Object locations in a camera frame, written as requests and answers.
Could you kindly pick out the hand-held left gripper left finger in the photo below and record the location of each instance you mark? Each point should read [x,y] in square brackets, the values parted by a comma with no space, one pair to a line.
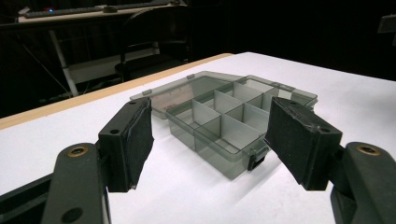
[124,146]

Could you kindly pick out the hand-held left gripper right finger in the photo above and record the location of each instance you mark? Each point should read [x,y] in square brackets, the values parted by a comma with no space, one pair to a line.
[299,143]

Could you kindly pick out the translucent grey plastic compartment box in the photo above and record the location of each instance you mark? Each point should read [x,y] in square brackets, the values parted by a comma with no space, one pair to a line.
[224,124]

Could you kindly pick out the black chair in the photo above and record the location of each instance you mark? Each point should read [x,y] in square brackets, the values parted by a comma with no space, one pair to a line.
[149,67]

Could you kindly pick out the dark computer mouse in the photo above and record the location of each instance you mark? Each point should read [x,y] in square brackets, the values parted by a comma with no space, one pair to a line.
[109,9]

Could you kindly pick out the black keyboard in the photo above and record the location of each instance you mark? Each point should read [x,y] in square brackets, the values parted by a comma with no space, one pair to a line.
[62,11]

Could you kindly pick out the wooden desk with white frame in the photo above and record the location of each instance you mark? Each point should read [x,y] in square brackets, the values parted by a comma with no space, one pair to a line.
[67,74]

